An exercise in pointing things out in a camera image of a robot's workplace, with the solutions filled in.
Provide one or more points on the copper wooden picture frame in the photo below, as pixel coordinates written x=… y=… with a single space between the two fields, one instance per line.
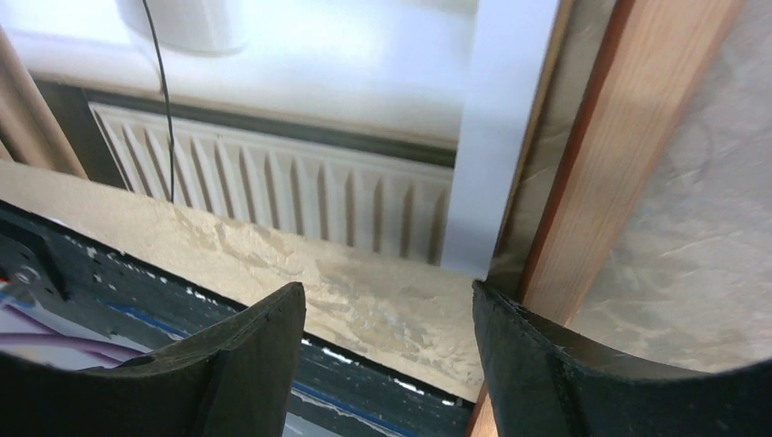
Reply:
x=621 y=82

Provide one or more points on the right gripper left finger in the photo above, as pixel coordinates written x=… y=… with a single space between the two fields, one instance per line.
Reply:
x=230 y=379

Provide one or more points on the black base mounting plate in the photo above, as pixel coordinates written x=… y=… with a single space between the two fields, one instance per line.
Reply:
x=335 y=392

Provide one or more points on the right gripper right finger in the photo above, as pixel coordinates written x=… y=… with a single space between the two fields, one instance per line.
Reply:
x=546 y=380

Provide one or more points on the plant photo print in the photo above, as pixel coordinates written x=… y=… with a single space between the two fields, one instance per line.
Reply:
x=461 y=75

